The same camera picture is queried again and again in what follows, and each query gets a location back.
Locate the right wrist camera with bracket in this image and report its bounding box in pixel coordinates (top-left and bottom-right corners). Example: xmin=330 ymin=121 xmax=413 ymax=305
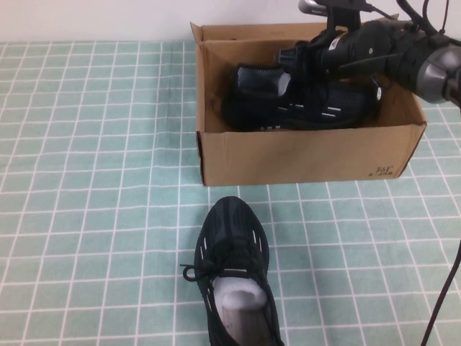
xmin=297 ymin=0 xmax=375 ymax=37

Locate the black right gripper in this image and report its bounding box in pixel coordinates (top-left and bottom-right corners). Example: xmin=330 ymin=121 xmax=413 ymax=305
xmin=275 ymin=20 xmax=400 ymax=74

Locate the black knit sneaker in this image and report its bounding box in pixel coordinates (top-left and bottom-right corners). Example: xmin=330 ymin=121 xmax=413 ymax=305
xmin=219 ymin=63 xmax=383 ymax=133
xmin=179 ymin=196 xmax=285 ymax=346

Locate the brown cardboard shoe box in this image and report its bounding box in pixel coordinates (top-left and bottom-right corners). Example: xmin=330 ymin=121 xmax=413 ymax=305
xmin=189 ymin=14 xmax=428 ymax=187

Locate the white foam shoe insert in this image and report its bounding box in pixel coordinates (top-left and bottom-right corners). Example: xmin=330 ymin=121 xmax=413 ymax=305
xmin=212 ymin=276 xmax=267 ymax=313
xmin=277 ymin=71 xmax=292 ymax=97

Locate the green white checked tablecloth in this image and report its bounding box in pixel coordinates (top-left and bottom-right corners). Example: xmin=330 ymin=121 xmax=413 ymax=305
xmin=0 ymin=39 xmax=461 ymax=346

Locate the thin black cable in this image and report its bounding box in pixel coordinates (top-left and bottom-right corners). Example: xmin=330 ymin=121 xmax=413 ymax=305
xmin=395 ymin=0 xmax=451 ymax=39

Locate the thick black cable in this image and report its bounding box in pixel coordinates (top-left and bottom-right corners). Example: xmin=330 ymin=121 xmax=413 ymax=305
xmin=419 ymin=236 xmax=461 ymax=346

